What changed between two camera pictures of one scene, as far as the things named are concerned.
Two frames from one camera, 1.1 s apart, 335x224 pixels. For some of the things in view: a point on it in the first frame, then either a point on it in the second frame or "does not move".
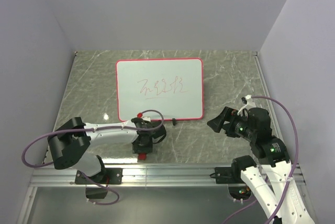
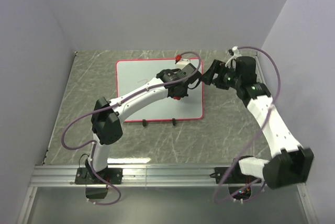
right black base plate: (229, 175) does not move
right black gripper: (228, 113) -> (218, 67)
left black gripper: (148, 148) -> (186, 93)
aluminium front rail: (64, 176) does not move
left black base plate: (107, 176) does not move
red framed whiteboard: (174, 86) does not move
